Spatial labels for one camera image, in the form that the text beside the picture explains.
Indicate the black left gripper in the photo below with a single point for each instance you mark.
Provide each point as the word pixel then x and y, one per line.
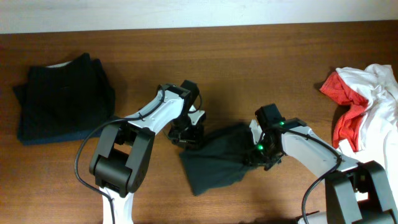
pixel 195 135

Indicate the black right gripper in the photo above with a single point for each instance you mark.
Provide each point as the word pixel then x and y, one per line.
pixel 253 159

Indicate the dark green Nike t-shirt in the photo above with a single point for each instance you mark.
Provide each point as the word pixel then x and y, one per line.
pixel 220 160

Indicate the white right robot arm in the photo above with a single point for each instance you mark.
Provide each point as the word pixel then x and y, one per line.
pixel 355 192

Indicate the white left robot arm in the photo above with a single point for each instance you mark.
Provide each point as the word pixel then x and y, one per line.
pixel 121 159

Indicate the folded dark clothes stack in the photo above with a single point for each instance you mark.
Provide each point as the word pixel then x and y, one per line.
pixel 64 102

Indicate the white garment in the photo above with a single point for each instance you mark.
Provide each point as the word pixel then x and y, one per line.
pixel 378 129

